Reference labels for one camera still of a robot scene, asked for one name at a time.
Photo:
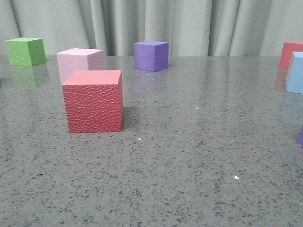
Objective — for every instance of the red textured foam cube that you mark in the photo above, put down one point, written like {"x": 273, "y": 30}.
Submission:
{"x": 94, "y": 101}

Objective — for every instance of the purple cube at right edge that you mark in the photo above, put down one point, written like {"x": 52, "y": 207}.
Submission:
{"x": 300, "y": 140}

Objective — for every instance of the grey-green curtain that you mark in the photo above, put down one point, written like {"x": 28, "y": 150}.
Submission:
{"x": 191, "y": 27}

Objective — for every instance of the red foam cube far right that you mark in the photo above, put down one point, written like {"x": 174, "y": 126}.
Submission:
{"x": 288, "y": 48}

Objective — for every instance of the pink foam cube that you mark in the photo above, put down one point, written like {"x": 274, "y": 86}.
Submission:
{"x": 75, "y": 59}

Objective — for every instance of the purple foam cube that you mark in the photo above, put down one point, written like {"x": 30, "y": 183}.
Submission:
{"x": 151, "y": 55}

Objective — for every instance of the light blue foam cube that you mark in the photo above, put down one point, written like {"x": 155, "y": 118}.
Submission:
{"x": 294, "y": 80}

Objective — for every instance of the green foam cube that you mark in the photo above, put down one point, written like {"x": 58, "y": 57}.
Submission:
{"x": 26, "y": 51}

